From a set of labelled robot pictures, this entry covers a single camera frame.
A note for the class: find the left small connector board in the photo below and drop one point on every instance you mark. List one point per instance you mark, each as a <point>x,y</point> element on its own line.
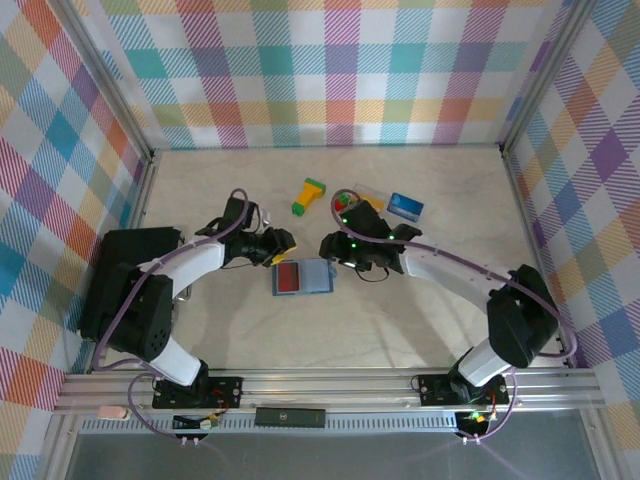
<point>207,424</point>

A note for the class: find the right small connector board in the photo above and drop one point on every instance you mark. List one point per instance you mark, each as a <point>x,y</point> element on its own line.
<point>477,419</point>

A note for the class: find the red credit card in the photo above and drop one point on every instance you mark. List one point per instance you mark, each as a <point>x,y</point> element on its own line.
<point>289,277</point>

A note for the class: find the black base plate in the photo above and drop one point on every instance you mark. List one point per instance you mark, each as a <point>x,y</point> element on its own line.
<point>435,392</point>
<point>225,387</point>

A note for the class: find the blue credit card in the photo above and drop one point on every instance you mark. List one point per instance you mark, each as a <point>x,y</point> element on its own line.
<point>406,206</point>

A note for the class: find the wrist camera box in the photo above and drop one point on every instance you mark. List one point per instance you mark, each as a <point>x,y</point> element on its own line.
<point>237,217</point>
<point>365,218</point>

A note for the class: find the right aluminium corner post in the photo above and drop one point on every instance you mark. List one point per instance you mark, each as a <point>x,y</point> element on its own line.
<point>542,75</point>

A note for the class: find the black bar device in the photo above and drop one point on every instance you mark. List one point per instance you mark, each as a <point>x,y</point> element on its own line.
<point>290,417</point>

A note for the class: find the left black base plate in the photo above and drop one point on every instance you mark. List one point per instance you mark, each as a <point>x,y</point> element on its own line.
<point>225,387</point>

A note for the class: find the aluminium front rail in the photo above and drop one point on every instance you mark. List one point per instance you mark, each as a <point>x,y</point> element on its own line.
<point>330,387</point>

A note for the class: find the aluminium corner post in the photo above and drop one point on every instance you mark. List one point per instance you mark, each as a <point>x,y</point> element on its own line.
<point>542,75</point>
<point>108,82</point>

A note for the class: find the right aluminium floor rail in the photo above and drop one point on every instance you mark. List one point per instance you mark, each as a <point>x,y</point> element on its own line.
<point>526,220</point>

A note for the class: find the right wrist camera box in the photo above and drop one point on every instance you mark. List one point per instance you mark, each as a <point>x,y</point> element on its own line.
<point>365,218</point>

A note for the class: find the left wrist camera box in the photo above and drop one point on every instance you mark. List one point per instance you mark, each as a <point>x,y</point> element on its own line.
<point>237,217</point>

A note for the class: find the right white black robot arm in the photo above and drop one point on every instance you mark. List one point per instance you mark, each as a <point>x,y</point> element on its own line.
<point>525,320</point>

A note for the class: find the grey metal panel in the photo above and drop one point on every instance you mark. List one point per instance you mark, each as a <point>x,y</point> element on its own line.
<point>325,457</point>

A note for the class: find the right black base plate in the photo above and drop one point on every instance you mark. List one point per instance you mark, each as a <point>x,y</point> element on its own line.
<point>435,392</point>

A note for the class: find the clear case with yellow card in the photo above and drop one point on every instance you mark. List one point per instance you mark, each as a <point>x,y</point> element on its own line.
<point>376,202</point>

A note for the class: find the left aluminium floor rail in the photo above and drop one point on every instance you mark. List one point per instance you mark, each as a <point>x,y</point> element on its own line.
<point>142,200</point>

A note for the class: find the left aluminium corner post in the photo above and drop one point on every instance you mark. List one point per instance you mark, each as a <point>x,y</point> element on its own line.
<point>108,82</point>

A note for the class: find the pink tag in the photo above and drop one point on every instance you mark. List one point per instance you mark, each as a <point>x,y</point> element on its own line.
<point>112,412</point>

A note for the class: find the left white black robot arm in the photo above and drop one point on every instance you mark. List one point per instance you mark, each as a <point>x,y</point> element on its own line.
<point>190,260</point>

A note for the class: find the aluminium floor rail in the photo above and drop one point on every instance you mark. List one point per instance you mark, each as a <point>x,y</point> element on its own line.
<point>526,220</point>
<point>142,200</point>

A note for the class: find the red green toy block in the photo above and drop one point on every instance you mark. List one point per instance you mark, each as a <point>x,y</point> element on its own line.
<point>341,202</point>

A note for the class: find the small connector board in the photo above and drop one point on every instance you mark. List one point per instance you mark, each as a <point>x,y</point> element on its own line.
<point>477,419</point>
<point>207,424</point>

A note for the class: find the yellow green toy block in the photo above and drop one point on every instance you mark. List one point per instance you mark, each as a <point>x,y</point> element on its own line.
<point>307,195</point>

